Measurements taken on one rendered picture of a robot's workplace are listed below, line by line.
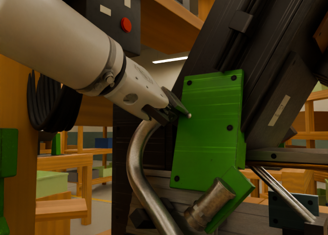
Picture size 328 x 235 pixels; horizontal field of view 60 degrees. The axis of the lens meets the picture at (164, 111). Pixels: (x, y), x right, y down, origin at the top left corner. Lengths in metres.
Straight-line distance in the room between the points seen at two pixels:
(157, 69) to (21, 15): 11.09
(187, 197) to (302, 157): 0.21
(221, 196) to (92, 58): 0.25
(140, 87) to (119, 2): 0.33
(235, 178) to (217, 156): 0.05
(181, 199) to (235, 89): 0.21
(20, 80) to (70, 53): 0.30
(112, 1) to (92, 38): 0.33
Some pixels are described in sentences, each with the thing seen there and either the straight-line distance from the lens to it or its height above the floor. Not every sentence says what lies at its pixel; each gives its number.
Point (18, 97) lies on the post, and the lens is 0.61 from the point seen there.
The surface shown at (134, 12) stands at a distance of 0.72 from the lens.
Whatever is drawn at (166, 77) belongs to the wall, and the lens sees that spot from 11.10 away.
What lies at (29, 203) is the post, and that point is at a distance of 0.64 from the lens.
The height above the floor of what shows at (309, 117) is 1.35.
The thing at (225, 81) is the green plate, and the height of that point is 1.25.
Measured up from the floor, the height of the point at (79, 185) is 0.21.
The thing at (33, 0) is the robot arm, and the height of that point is 1.29.
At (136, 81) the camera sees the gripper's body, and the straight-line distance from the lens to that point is 0.38.
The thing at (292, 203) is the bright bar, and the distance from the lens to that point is 0.59.
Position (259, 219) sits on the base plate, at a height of 0.90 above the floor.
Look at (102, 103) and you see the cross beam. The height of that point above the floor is 1.25.
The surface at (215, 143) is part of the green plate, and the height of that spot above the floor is 1.15.
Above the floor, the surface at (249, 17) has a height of 1.35.
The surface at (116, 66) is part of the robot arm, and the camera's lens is 0.37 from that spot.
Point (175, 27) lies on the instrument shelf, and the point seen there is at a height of 1.50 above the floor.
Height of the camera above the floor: 1.16
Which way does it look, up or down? 4 degrees up
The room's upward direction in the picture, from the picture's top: straight up
